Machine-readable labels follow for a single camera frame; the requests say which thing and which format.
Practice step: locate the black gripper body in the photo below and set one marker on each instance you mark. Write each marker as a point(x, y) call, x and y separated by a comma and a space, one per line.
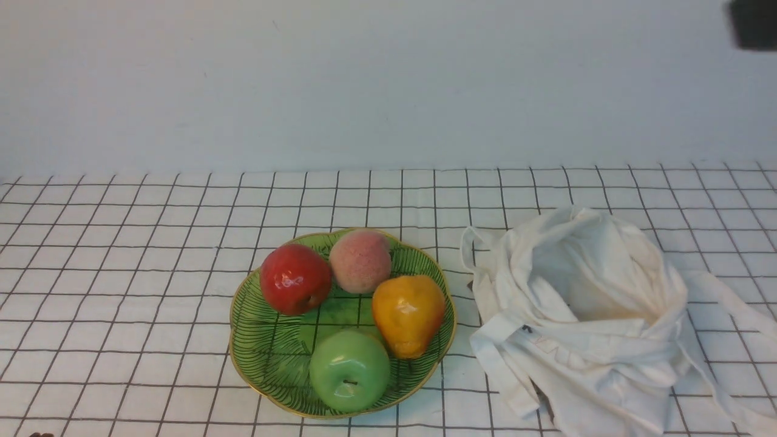
point(753, 25)

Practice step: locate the green apple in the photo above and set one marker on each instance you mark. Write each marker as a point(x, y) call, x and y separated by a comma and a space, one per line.
point(350, 371)

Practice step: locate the white cloth bag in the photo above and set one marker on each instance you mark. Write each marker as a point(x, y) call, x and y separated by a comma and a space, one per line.
point(582, 311)

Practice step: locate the yellow orange pear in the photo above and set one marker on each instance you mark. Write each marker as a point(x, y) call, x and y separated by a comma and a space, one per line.
point(408, 311)

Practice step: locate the pink peach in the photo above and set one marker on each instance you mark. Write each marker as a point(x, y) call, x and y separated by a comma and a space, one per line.
point(361, 260)

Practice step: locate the red apple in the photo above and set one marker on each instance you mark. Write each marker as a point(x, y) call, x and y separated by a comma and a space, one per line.
point(294, 279)

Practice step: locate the white grid tablecloth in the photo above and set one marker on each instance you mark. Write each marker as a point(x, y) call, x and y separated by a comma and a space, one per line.
point(116, 289)

